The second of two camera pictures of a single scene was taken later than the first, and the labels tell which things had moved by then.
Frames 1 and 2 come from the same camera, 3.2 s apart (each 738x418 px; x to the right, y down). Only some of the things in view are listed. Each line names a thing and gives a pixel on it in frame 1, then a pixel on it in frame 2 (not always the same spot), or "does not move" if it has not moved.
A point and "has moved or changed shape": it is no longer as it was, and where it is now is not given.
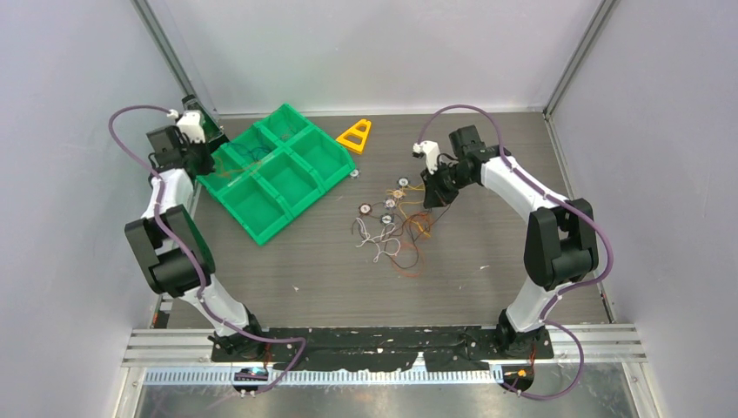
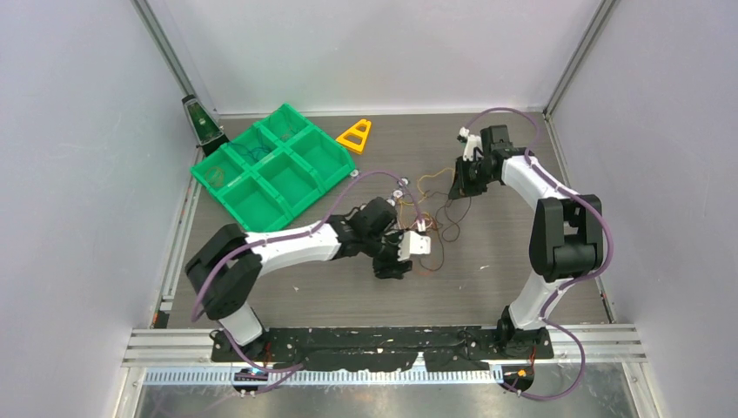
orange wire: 227,173 -> 215,176
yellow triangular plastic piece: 356,137 does not move
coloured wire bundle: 396,227 has moved or changed shape
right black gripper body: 445,183 -> 472,178
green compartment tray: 272,171 does not move
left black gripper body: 199,154 -> 385,259
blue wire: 251,151 does not move
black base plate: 391,348 does not move
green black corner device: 212,134 does not move
